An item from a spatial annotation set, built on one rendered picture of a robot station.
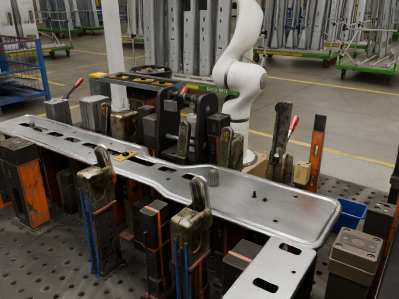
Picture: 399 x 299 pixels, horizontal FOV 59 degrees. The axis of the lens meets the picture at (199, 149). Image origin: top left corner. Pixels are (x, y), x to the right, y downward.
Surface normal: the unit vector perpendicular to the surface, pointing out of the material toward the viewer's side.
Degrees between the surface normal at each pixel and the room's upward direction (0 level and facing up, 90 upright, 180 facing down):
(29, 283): 0
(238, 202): 0
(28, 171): 90
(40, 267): 0
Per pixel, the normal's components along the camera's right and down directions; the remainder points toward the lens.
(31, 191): 0.83, 0.22
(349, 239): -0.01, -0.92
